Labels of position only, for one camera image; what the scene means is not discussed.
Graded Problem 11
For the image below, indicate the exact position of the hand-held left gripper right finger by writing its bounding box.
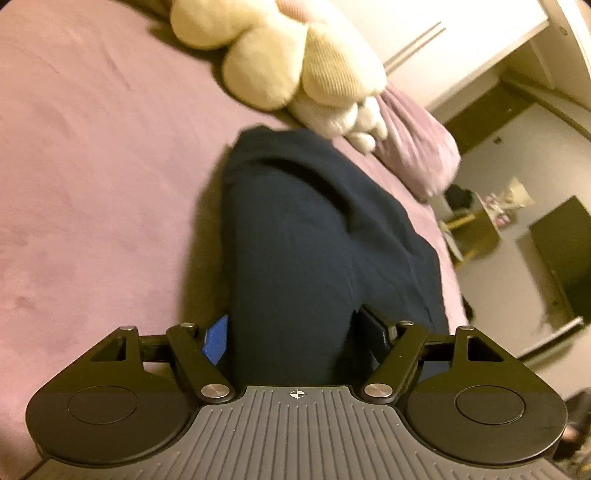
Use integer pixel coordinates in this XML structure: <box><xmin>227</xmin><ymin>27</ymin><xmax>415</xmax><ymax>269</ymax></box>
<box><xmin>355</xmin><ymin>305</ymin><xmax>506</xmax><ymax>403</ymax></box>

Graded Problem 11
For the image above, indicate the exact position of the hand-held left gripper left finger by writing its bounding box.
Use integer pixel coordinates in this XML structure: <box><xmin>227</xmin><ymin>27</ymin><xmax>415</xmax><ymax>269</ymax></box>
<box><xmin>90</xmin><ymin>315</ymin><xmax>235</xmax><ymax>401</ymax></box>

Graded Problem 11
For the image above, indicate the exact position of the dark navy jacket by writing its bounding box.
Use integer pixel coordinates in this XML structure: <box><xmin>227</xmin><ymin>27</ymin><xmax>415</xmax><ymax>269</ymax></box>
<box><xmin>221</xmin><ymin>127</ymin><xmax>451</xmax><ymax>387</ymax></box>

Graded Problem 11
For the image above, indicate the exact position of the yellow side table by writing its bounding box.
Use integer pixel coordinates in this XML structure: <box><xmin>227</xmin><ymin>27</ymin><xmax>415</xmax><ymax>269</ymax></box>
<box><xmin>438</xmin><ymin>210</ymin><xmax>503</xmax><ymax>265</ymax></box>

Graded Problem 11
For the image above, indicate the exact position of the black cloth on table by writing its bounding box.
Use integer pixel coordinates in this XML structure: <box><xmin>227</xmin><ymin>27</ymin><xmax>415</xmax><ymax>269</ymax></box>
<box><xmin>444</xmin><ymin>183</ymin><xmax>475</xmax><ymax>214</ymax></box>

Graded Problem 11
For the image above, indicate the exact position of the wrapped flower bouquet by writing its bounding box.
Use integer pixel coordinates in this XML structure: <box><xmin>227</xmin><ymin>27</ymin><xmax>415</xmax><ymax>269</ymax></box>
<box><xmin>480</xmin><ymin>176</ymin><xmax>537</xmax><ymax>228</ymax></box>

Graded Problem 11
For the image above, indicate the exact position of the purple pillow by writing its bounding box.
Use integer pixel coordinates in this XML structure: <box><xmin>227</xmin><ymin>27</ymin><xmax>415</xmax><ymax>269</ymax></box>
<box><xmin>373</xmin><ymin>85</ymin><xmax>462</xmax><ymax>205</ymax></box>

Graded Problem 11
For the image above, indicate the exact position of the purple bed sheet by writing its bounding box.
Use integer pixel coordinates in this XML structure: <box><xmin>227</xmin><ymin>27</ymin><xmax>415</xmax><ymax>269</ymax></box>
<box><xmin>0</xmin><ymin>0</ymin><xmax>472</xmax><ymax>462</ymax></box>

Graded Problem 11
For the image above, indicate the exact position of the white plush toy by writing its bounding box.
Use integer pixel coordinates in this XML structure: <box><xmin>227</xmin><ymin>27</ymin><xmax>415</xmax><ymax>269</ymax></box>
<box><xmin>288</xmin><ymin>90</ymin><xmax>389</xmax><ymax>156</ymax></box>

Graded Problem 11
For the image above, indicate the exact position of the cream flower plush pillow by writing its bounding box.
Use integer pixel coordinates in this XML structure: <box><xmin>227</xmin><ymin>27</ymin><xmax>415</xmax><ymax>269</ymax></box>
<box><xmin>170</xmin><ymin>0</ymin><xmax>387</xmax><ymax>110</ymax></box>

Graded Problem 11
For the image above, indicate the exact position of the white wardrobe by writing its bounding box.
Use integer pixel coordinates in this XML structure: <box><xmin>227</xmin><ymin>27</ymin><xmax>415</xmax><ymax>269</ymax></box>
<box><xmin>318</xmin><ymin>0</ymin><xmax>551</xmax><ymax>112</ymax></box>

